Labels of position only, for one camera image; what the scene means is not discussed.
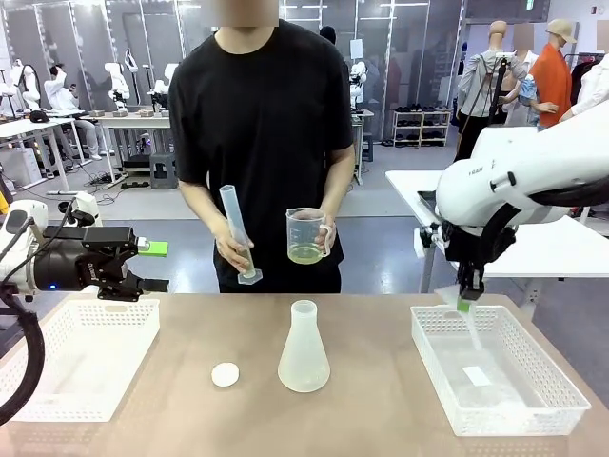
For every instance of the white desk with black cap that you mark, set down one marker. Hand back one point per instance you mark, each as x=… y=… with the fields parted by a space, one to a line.
x=28 y=128

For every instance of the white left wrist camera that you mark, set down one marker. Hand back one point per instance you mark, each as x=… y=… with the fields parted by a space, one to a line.
x=88 y=209

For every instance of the person in black t-shirt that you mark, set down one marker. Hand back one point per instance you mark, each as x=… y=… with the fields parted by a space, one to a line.
x=261 y=119

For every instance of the wooden shoe rack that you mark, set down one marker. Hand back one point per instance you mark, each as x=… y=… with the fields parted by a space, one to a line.
x=421 y=128

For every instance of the translucent plastic funnel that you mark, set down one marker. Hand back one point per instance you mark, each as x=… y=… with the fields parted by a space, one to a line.
x=471 y=326

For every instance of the long white workbench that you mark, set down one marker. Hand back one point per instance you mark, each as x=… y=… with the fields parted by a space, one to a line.
x=128 y=121

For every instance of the black plastic tray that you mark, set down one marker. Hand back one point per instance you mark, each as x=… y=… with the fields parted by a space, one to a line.
x=427 y=202

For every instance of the empty white perforated basket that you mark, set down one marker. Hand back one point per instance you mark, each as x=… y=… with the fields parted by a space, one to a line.
x=76 y=362

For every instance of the person's right hand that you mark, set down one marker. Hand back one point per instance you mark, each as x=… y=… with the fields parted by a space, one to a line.
x=227 y=250

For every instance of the black camera tripod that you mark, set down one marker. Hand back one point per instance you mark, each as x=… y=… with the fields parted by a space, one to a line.
x=497 y=90

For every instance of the grey plastic stool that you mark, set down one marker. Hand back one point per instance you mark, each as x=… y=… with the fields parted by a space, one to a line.
x=163 y=171

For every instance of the white perforated labware basket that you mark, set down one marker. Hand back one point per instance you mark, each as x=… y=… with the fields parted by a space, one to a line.
x=504 y=423

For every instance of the person's left hand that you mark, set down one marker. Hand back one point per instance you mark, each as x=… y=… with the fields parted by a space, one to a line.
x=328 y=233

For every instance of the person's right forearm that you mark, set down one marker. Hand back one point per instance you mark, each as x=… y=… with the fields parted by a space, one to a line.
x=202 y=204

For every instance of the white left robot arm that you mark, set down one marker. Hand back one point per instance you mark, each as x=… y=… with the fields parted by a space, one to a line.
x=19 y=238

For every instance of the clear plastic measuring beaker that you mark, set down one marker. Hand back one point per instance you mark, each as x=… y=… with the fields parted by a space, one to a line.
x=304 y=238

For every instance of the mannequin in grey shirt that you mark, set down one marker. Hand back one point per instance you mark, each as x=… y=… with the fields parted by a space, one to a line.
x=490 y=81

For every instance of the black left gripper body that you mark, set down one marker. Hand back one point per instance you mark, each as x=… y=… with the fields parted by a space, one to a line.
x=71 y=257

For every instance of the white side table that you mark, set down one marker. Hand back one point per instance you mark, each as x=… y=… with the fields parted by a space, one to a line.
x=547 y=257

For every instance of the white round flask cap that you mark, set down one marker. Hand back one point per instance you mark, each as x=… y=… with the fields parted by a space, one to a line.
x=225 y=374

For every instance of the clear bag with white label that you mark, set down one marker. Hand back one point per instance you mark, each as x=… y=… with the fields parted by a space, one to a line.
x=476 y=376

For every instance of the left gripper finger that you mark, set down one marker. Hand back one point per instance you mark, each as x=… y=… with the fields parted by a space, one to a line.
x=154 y=249
x=152 y=286

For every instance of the person's left forearm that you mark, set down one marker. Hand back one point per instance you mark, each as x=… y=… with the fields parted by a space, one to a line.
x=339 y=181

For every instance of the standing person in white top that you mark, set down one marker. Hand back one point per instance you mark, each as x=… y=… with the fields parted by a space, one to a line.
x=523 y=71

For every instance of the translucent plastic graduated cylinder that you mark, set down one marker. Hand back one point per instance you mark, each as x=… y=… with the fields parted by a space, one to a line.
x=235 y=224

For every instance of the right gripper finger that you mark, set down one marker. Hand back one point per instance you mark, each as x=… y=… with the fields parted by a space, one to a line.
x=477 y=288
x=464 y=304

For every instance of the seated person in white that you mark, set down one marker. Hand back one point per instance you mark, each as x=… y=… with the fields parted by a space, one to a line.
x=66 y=100

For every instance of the translucent plastic Erlenmeyer flask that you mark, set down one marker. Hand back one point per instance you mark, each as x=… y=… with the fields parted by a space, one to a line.
x=304 y=352

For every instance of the mannequin in orange shirt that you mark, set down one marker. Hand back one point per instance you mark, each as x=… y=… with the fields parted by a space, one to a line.
x=554 y=81

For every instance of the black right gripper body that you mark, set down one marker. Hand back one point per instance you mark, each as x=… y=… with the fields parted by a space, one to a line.
x=464 y=247

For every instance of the black cap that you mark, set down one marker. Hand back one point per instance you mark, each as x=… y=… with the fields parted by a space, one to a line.
x=38 y=116

